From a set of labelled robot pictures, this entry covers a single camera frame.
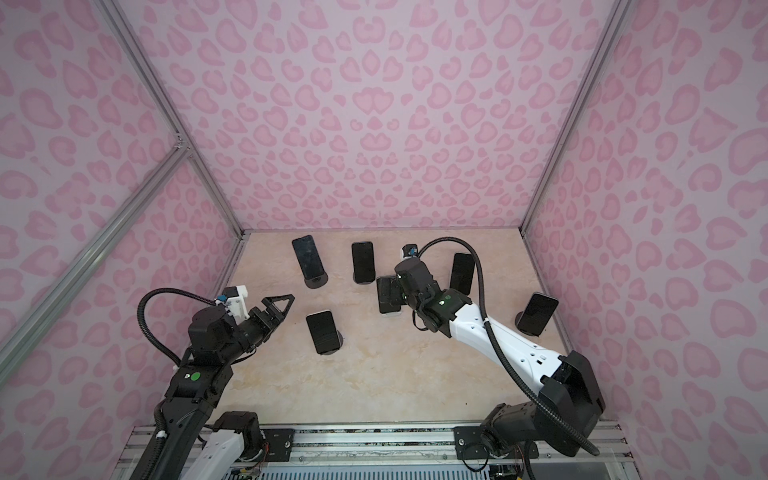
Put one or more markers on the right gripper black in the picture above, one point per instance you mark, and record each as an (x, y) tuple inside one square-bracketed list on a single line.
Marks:
[(400, 280)]

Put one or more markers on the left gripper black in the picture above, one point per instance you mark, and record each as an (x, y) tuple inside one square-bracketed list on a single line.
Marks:
[(276, 318)]

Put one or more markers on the black phone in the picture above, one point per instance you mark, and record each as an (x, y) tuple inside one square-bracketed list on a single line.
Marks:
[(389, 294), (462, 273), (537, 314)]

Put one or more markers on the dark round stand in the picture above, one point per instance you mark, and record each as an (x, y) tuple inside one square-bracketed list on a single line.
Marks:
[(329, 343), (317, 281)]

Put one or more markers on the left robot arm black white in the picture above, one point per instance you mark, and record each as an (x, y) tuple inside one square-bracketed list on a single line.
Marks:
[(218, 341)]

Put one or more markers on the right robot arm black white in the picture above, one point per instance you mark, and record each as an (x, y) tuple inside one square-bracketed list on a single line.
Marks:
[(564, 402)]

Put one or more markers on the blue phone back centre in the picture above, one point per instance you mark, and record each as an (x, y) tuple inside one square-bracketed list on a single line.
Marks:
[(363, 259)]

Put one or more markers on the purple phone far left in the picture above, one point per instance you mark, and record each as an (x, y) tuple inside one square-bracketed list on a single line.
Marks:
[(308, 256)]

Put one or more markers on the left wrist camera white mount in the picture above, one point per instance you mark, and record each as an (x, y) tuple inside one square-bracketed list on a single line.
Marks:
[(235, 300)]

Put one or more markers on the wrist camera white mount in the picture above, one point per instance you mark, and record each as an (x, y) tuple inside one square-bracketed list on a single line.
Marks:
[(235, 300), (410, 251)]

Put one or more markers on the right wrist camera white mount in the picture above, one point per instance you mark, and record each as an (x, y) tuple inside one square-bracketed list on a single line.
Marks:
[(410, 251)]

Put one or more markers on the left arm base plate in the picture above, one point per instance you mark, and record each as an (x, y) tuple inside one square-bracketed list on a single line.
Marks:
[(279, 442)]

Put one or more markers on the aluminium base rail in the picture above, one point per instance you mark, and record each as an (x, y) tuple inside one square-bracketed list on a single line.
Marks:
[(419, 450)]

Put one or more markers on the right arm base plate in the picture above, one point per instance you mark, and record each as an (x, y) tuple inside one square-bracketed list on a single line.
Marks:
[(476, 443)]

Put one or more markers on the left aluminium frame diagonal bar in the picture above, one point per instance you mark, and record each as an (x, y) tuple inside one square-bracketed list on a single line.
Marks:
[(37, 322)]

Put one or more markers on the left corner aluminium post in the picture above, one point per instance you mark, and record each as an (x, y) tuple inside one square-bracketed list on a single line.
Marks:
[(129, 42)]

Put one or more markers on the corner aluminium post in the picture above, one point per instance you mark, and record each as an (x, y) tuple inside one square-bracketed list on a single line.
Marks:
[(129, 42), (615, 25)]

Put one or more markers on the right corner aluminium post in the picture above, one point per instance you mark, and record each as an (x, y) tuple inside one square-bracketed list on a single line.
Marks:
[(615, 25)]

